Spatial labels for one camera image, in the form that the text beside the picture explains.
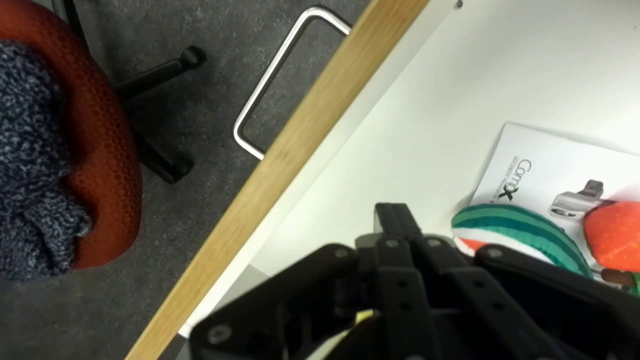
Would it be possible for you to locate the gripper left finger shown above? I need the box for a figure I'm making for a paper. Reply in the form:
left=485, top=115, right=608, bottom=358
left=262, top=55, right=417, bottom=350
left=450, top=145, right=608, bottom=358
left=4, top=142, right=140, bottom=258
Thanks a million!
left=189, top=202, right=442, bottom=360

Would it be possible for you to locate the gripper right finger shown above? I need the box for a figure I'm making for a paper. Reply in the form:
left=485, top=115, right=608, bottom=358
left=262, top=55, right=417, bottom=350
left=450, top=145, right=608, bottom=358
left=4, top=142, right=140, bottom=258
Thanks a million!
left=397, top=203, right=640, bottom=360

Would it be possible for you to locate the watermelon slice plush toy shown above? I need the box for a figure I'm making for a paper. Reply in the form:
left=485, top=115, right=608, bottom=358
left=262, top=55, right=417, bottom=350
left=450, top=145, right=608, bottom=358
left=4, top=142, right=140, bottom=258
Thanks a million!
left=451, top=202, right=594, bottom=279

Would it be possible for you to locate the red strawberry plush toy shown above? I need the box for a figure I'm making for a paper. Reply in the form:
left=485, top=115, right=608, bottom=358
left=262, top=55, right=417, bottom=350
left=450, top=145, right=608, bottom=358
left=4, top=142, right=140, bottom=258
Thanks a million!
left=582, top=200, right=640, bottom=274

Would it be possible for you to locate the white booklet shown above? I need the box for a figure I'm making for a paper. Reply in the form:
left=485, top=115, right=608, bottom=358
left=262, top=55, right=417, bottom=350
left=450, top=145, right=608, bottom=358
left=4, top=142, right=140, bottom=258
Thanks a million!
left=469, top=121, right=640, bottom=232

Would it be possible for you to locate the red office chair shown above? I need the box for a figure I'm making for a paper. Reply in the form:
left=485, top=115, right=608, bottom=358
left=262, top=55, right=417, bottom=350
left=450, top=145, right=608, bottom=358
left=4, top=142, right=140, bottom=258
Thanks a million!
left=0, top=0, right=208, bottom=273

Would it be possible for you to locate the blue knitted garment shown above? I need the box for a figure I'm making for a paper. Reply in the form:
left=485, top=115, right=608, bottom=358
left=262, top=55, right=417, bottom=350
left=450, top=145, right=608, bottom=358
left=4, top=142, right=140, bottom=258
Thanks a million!
left=0, top=40, right=94, bottom=282

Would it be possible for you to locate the silver drawer handle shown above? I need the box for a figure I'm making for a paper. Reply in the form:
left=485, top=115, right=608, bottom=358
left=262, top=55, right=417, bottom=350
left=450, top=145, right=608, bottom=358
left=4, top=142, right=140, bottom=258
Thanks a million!
left=232, top=6, right=353, bottom=162

